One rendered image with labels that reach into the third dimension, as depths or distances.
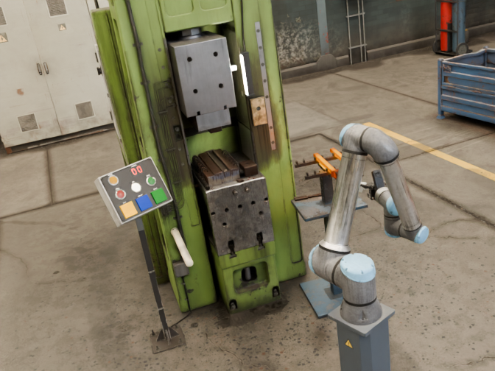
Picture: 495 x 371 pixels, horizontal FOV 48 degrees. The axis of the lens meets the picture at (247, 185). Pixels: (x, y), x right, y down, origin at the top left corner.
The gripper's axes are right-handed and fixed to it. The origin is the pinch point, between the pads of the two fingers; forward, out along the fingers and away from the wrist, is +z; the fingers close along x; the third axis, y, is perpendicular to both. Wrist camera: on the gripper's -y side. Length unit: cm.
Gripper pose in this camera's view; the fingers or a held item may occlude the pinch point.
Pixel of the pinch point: (366, 177)
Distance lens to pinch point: 309.8
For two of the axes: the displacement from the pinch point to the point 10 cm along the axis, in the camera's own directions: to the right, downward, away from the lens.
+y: 1.4, 9.1, 3.9
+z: -2.2, -3.6, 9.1
